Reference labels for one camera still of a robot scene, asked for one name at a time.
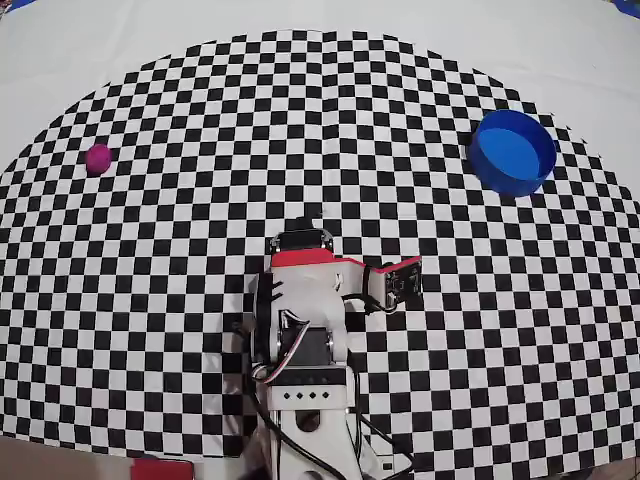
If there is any white striped gripper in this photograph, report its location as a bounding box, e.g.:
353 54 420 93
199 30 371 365
252 229 367 362

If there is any pink faceted ball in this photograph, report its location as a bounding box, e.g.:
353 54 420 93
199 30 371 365
84 143 113 175

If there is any red flat box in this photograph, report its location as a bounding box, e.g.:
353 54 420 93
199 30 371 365
130 457 196 480

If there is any blue round box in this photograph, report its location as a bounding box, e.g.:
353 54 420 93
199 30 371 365
467 109 558 197

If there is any black white checkerboard mat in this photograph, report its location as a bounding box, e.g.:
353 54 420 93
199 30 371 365
0 0 640 476

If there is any red white black servo wire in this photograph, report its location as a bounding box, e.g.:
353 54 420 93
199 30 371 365
252 309 312 386

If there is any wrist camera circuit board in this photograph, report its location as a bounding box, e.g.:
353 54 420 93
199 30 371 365
382 255 424 315

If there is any thick black cable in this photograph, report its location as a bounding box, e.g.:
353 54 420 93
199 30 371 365
232 292 416 480

